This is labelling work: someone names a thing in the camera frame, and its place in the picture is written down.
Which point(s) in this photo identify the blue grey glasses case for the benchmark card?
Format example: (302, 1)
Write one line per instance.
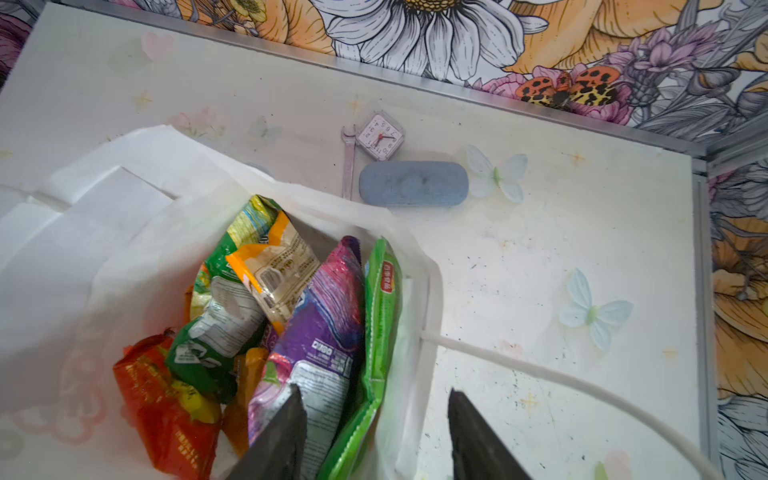
(401, 184)

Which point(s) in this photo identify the green Foxs candy bag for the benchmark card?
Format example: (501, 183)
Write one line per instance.
(224, 316)

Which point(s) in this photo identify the small tan snack packet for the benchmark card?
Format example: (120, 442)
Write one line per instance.
(277, 271)

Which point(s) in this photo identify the purple Foxs berries candy bag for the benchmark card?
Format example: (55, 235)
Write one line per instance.
(319, 351)

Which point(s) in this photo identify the green Lays chips bag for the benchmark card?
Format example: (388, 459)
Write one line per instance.
(382, 308)

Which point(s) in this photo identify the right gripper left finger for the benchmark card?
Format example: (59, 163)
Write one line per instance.
(278, 451)

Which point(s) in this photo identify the orange Foxs candy bag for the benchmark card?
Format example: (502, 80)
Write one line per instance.
(249, 370)

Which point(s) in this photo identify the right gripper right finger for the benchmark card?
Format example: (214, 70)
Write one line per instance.
(477, 452)

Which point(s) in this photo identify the small square clock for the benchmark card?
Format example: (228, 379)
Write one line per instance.
(381, 136)

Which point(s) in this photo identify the white floral paper bag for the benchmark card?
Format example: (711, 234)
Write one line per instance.
(591, 274)

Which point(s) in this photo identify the silver wrench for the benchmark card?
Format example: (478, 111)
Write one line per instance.
(348, 136)

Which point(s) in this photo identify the red snack packet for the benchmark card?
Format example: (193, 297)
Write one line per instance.
(178, 425)

